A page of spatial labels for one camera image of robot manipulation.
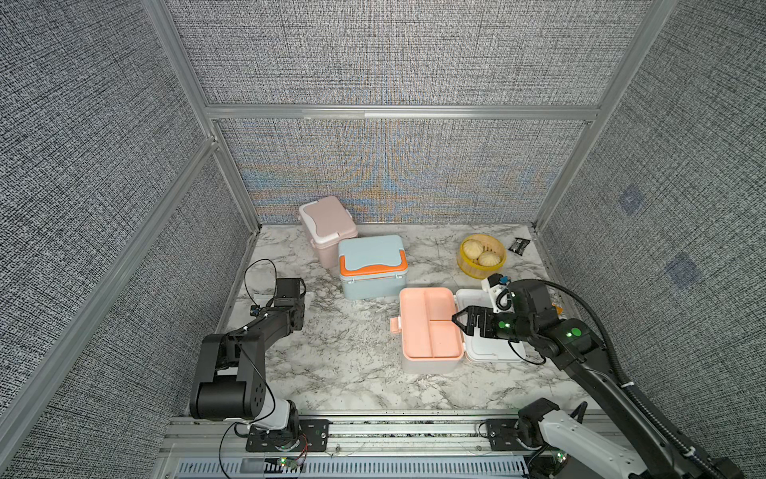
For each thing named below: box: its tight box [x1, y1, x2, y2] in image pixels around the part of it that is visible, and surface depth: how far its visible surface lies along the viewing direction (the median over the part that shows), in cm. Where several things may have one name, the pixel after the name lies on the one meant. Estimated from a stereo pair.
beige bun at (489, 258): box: [478, 251, 501, 267], surface depth 105 cm
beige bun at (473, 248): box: [462, 239, 485, 261], surface depth 107 cm
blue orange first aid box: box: [338, 234, 409, 301], surface depth 94 cm
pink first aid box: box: [299, 195, 359, 269], surface depth 103 cm
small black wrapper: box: [507, 237, 531, 257], surface depth 113 cm
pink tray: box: [399, 287, 464, 362], surface depth 84 cm
